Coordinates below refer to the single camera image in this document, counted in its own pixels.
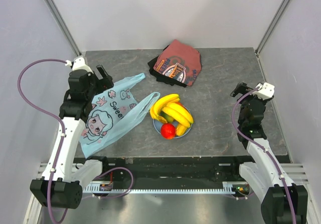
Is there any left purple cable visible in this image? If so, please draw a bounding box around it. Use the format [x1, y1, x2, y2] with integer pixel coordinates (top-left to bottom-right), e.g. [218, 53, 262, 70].
[17, 59, 70, 223]

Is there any purple cable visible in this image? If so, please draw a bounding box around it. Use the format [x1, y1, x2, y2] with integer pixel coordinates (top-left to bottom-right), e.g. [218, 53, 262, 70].
[17, 59, 70, 223]
[231, 87, 298, 224]

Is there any yellow mango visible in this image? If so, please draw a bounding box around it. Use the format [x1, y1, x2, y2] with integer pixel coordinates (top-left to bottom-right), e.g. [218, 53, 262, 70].
[176, 124, 188, 136]

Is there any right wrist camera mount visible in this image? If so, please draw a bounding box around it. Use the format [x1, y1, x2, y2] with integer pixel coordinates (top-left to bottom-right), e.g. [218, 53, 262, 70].
[253, 82, 275, 100]

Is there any yellow banana bunch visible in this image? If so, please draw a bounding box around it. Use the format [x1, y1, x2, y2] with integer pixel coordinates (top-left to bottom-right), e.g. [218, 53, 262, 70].
[162, 102, 194, 128]
[149, 93, 180, 124]

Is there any light blue plastic bag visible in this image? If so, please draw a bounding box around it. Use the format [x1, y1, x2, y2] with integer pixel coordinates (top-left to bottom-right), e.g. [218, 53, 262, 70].
[79, 73, 160, 158]

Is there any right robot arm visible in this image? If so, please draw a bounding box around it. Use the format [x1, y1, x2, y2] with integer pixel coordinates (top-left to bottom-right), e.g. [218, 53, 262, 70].
[229, 82, 308, 223]

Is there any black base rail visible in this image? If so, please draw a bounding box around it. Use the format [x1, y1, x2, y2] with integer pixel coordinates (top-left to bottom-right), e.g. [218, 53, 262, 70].
[88, 156, 254, 181]

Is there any blue plate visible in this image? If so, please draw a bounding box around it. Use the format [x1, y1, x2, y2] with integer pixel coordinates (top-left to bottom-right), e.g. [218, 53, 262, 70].
[152, 104, 193, 140]

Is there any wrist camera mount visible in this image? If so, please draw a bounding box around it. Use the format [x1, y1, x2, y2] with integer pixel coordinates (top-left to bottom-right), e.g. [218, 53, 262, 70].
[253, 82, 275, 100]
[65, 55, 94, 73]

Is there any green mango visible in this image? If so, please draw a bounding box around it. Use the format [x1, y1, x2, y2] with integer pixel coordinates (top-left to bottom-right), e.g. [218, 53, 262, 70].
[161, 111, 174, 123]

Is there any white cable duct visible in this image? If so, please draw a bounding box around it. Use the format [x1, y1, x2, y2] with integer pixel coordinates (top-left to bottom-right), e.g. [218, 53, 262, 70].
[83, 181, 250, 195]

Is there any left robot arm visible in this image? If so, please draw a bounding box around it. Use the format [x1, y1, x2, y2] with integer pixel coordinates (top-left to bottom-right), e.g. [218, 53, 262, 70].
[30, 65, 113, 209]

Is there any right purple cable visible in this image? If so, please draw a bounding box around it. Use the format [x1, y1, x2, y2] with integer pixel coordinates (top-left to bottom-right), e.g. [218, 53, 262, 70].
[231, 87, 298, 224]

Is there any red apple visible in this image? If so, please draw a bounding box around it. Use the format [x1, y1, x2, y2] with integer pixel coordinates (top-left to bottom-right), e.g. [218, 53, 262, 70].
[160, 123, 176, 140]

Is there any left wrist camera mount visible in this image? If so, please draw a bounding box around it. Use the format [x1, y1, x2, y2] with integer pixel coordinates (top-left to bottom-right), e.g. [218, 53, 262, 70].
[65, 55, 94, 73]

